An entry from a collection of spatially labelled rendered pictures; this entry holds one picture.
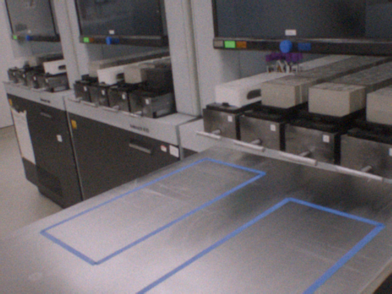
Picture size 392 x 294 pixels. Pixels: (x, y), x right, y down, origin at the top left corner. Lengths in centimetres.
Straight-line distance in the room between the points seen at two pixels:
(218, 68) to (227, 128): 20
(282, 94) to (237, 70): 26
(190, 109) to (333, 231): 98
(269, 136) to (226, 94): 21
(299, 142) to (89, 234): 59
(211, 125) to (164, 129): 25
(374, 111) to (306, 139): 16
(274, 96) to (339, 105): 19
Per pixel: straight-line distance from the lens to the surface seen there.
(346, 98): 108
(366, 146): 99
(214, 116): 129
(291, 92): 118
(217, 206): 69
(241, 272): 54
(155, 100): 155
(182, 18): 147
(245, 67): 144
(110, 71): 182
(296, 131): 109
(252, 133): 119
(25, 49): 289
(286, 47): 113
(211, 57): 139
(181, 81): 153
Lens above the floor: 112
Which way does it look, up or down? 18 degrees down
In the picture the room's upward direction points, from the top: 6 degrees counter-clockwise
